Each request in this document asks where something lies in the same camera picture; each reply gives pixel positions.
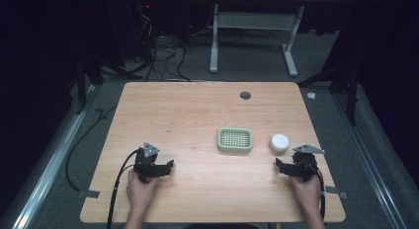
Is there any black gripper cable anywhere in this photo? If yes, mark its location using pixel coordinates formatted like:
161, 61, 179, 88
106, 148, 140, 229
307, 163, 328, 222

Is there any black metal stand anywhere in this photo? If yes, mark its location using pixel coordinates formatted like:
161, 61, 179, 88
74, 52, 144, 116
296, 59, 361, 127

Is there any tangle of black cables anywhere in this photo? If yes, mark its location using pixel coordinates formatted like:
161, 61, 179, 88
132, 5, 193, 83

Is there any green soap dish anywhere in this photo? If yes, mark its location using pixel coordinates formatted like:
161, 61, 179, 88
216, 126, 254, 155

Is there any person's right hand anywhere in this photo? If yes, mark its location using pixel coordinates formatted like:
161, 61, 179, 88
289, 175, 322, 218

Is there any white round soap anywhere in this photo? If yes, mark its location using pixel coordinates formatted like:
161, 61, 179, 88
269, 132, 291, 155

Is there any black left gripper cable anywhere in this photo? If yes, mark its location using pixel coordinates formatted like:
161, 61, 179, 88
106, 148, 140, 229

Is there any grey tape strip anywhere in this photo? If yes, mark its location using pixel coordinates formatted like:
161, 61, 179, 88
324, 186, 349, 200
78, 189, 101, 199

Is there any black floor cable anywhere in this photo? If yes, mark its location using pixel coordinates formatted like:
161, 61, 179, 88
64, 105, 119, 192

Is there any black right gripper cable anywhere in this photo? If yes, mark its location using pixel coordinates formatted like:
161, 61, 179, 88
307, 163, 328, 222

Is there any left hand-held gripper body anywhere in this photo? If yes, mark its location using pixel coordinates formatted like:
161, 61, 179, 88
132, 142, 166, 185

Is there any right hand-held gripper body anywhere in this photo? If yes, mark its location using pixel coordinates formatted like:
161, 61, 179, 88
289, 143, 326, 184

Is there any metal floor rail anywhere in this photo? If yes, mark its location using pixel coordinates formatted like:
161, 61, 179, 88
9, 83, 100, 229
331, 90, 410, 229

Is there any white desk frame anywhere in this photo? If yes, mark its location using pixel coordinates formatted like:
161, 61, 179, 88
209, 3, 306, 78

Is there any person's left hand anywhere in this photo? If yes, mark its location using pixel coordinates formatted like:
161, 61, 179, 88
126, 169, 160, 221

